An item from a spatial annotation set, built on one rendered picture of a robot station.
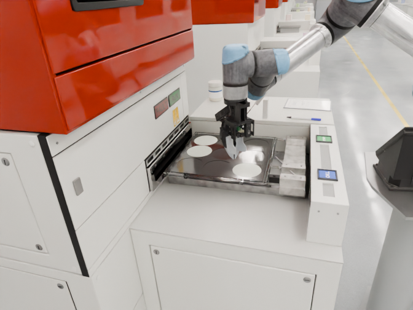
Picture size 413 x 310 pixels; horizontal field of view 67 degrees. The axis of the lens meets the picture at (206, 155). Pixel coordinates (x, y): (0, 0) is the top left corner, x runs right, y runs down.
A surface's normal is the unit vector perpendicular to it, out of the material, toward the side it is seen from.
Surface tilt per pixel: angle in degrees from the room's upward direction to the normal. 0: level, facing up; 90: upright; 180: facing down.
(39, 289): 90
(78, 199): 90
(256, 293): 90
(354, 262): 0
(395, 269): 90
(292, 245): 0
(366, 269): 0
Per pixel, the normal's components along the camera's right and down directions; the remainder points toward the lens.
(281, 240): -0.05, -0.89
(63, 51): 0.96, 0.08
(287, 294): -0.28, 0.45
